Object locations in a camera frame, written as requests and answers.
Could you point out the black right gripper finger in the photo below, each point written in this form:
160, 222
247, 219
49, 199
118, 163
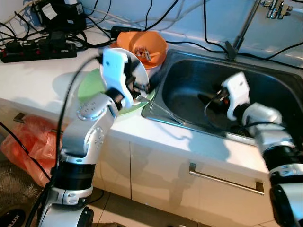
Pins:
208, 100

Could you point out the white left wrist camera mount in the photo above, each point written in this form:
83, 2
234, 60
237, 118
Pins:
113, 71

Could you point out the chrome faucet diverter valve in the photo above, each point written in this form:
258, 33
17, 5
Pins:
276, 8

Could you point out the black power strip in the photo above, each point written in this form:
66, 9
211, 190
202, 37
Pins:
38, 51

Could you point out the small black adapter brick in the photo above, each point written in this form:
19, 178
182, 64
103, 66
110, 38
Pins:
124, 31

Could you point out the white ceramic bowl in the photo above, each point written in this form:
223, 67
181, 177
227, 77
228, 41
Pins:
144, 68

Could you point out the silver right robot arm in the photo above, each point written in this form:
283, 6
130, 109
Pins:
277, 137

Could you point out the white kitchen cabinet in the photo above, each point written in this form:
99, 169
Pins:
156, 161

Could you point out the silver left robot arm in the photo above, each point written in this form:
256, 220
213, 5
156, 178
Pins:
90, 132

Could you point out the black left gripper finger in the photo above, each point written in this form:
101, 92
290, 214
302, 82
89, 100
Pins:
135, 71
146, 87

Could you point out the chrome faucet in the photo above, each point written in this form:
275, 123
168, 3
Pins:
230, 49

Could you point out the orange plate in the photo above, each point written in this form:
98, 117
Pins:
154, 66

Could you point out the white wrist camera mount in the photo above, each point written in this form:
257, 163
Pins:
236, 92
113, 71

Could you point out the orange bowl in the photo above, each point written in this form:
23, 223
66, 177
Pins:
128, 40

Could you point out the stainless steel sink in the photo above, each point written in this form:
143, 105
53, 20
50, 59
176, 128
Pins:
189, 80

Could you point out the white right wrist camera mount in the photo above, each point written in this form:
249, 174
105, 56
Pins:
236, 92

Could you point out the light green plate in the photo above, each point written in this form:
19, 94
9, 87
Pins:
90, 85

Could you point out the black power supply box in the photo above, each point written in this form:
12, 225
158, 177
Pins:
64, 19

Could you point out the red plastic bag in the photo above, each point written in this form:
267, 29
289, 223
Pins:
28, 146

